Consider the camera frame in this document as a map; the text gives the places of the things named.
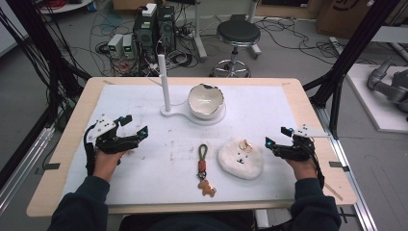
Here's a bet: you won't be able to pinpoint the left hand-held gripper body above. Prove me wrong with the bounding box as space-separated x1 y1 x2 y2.
85 114 142 155

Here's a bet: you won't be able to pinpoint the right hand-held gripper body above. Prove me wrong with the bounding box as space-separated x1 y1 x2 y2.
273 124 331 163

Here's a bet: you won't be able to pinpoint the person's right hand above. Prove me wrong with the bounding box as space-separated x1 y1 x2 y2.
285 159 319 181

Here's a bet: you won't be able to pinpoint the person's left hand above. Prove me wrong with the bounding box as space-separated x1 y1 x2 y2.
92 149 127 183

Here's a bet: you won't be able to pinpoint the gold rings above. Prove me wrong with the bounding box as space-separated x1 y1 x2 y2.
238 139 254 154

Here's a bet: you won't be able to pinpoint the white fluffy bear pouch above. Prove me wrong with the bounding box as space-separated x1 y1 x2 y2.
217 138 265 181

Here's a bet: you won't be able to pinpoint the white table mat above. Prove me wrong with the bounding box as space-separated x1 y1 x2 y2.
62 84 298 207

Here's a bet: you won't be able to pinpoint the white jewelry stand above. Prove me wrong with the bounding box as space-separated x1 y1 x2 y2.
156 53 227 126

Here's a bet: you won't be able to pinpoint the white eggshell bowl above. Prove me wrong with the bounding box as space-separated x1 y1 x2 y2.
187 83 226 120

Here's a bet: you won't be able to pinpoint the grey power supply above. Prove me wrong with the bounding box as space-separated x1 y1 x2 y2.
107 33 125 60
122 34 136 60

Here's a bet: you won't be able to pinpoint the black computer tower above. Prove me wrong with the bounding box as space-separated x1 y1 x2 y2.
132 13 159 65
156 4 177 51

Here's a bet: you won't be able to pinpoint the white platform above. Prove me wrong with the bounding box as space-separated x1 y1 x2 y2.
345 63 408 134

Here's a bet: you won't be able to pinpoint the person's lap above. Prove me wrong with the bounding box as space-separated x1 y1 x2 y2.
118 210 258 231

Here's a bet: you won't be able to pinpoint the black round stool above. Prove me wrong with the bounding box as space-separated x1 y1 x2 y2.
209 18 263 79

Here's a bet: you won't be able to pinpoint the white box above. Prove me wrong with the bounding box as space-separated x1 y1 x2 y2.
140 2 158 18

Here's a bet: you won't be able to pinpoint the cardboard box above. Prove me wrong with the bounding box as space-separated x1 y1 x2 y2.
315 0 408 40

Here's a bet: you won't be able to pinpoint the left hand-held gripper cable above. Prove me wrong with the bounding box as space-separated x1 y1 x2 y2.
83 128 98 177

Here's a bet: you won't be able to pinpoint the hand-held gripper cable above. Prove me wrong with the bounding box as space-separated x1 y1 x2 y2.
307 139 326 190
83 128 98 177

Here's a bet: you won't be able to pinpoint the right hand-held gripper cable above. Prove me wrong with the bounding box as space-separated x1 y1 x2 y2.
307 139 326 190

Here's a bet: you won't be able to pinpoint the bear keychain with green cord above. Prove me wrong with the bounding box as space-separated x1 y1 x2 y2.
195 143 217 198

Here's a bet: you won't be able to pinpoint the floor cables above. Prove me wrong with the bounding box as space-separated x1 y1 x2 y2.
89 9 379 76

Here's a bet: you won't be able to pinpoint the black metal frame post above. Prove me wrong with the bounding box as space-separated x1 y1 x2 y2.
302 0 402 140
4 0 92 129

